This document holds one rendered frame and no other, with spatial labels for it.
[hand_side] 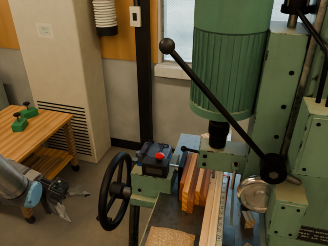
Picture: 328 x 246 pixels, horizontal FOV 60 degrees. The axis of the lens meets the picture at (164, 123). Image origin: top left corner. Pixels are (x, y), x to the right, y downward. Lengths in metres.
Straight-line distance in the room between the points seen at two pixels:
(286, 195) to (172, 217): 0.33
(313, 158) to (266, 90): 0.18
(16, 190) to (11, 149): 0.99
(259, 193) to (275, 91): 0.26
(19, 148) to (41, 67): 0.69
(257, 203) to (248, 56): 0.38
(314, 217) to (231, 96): 0.41
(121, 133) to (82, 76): 0.73
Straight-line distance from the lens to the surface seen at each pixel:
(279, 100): 0.72
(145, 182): 0.93
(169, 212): 0.89
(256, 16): 0.66
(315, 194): 0.84
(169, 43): 0.60
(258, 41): 0.69
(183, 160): 0.92
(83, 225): 2.10
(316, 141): 0.64
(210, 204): 0.86
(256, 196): 0.79
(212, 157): 0.85
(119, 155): 1.02
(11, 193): 1.04
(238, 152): 0.85
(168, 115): 2.37
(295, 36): 0.68
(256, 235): 1.01
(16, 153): 1.96
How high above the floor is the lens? 1.56
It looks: 30 degrees down
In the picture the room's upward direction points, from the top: straight up
